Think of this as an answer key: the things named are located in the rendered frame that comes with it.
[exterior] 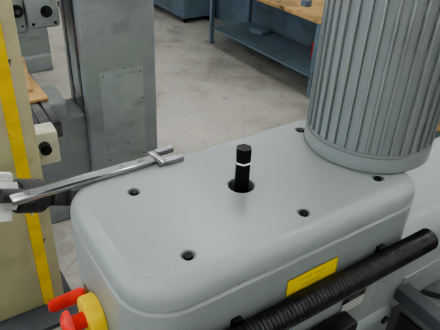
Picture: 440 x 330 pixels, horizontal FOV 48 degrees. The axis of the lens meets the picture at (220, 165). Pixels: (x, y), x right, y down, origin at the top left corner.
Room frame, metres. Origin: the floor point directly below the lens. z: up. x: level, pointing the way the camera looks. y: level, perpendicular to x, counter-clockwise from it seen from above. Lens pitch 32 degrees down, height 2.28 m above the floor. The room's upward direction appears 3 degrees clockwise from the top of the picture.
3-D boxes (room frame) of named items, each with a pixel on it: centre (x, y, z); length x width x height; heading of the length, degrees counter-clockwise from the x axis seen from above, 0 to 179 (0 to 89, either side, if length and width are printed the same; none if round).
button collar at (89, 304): (0.44, 0.16, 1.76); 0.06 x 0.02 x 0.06; 35
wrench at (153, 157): (0.57, 0.17, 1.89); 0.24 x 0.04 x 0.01; 125
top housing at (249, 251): (0.58, -0.04, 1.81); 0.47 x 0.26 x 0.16; 125
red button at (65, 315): (0.42, 0.18, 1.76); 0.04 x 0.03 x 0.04; 35
